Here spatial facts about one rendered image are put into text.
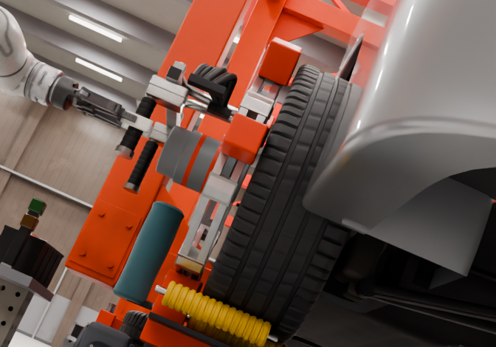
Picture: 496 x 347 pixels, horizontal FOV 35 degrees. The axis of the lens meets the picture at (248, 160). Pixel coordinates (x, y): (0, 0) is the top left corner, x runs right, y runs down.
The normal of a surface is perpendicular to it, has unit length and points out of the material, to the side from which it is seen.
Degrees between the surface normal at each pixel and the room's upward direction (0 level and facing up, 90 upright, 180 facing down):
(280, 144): 87
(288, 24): 90
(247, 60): 90
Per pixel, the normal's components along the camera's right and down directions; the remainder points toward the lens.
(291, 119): 0.19, -0.48
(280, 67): -0.14, 0.28
